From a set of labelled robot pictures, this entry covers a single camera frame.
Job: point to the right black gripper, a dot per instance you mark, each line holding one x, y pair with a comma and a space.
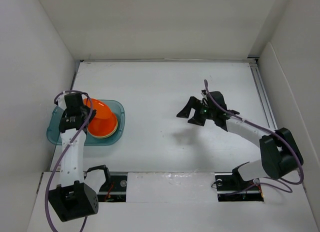
195, 103

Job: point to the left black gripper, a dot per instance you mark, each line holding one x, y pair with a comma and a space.
93, 113

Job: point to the orange plate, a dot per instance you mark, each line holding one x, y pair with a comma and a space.
101, 110
103, 127

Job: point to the beige plate with black patch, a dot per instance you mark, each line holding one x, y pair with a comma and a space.
102, 137

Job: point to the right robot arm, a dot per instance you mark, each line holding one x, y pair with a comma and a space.
280, 158

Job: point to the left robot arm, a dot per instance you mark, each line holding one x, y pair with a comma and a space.
73, 198

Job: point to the teal plastic bin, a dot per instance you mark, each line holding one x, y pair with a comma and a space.
53, 133

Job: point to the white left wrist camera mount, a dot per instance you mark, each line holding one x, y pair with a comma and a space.
59, 100

